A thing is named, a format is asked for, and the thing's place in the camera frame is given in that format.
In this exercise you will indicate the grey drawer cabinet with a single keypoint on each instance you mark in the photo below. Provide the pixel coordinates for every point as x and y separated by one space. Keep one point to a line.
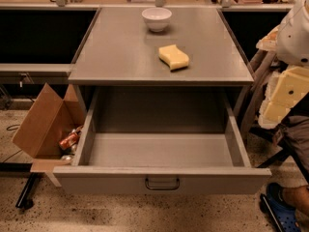
176 80

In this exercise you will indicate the open grey top drawer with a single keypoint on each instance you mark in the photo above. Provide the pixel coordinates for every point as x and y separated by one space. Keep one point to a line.
161 133

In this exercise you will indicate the yellow sponge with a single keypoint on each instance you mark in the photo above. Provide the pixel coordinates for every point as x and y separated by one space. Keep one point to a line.
173 57

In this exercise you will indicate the blue shoe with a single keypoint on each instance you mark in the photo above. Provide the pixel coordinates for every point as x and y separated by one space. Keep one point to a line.
282 216

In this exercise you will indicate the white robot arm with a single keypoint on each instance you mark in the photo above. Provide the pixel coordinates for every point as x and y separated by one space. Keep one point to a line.
292 42

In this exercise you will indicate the brown cardboard box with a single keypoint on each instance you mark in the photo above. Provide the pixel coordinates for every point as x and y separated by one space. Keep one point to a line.
49 120

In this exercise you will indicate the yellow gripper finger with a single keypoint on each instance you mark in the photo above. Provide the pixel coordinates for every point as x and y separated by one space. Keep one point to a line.
284 91

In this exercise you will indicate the white bowl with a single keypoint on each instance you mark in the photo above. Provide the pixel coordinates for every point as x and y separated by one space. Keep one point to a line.
156 18

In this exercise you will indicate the silver can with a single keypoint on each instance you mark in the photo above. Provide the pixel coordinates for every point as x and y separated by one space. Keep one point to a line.
67 158

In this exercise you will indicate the black table leg base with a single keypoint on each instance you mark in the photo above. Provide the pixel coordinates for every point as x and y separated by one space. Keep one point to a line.
25 199

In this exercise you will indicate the black drawer handle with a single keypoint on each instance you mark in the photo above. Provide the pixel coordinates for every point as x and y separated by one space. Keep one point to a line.
162 185

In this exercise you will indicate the red soda can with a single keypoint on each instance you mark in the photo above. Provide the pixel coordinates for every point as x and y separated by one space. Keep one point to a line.
69 141

